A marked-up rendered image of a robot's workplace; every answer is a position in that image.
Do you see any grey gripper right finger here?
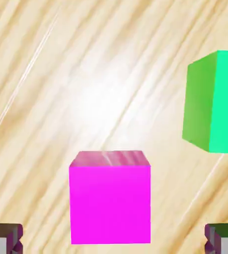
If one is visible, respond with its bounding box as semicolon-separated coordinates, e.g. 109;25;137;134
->
204;223;228;254

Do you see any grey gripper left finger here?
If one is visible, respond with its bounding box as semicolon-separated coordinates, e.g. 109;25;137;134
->
0;223;24;254

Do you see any small magenta cube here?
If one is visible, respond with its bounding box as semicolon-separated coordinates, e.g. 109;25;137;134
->
69;150;152;245

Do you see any small green cube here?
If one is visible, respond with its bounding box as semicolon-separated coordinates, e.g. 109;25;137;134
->
182;50;228;155

